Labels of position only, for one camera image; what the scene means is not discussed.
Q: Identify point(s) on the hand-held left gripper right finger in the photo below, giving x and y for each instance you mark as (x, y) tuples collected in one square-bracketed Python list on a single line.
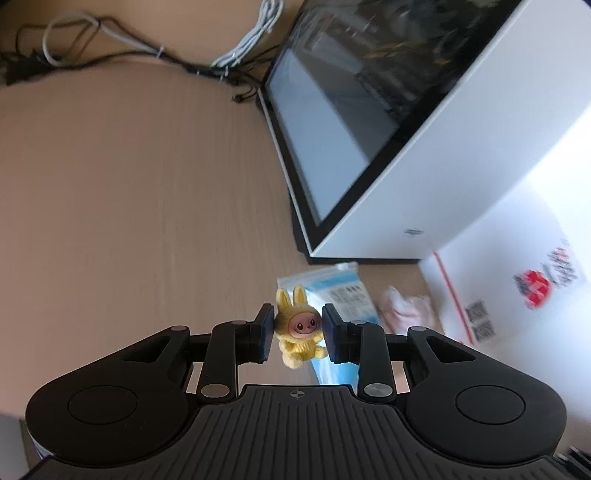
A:
[(330, 333)]

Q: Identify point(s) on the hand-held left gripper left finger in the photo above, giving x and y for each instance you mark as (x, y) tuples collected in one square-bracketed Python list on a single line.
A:
[(266, 333)]

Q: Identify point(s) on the yellow bunny toy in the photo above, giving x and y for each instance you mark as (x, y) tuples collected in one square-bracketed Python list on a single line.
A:
[(298, 344)]

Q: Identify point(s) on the blue tissue packet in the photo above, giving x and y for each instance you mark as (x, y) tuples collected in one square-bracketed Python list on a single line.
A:
[(341, 288)]

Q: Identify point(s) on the pink white wrapper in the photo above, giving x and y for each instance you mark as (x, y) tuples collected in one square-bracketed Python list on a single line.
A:
[(408, 309)]

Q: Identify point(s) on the white box with red print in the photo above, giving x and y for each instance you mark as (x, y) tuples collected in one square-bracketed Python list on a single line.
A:
[(508, 258)]

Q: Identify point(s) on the white computer case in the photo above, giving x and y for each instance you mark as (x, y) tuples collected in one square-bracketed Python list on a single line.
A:
[(461, 161)]

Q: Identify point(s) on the black power adapter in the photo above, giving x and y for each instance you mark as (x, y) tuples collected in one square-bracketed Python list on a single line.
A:
[(23, 69)]

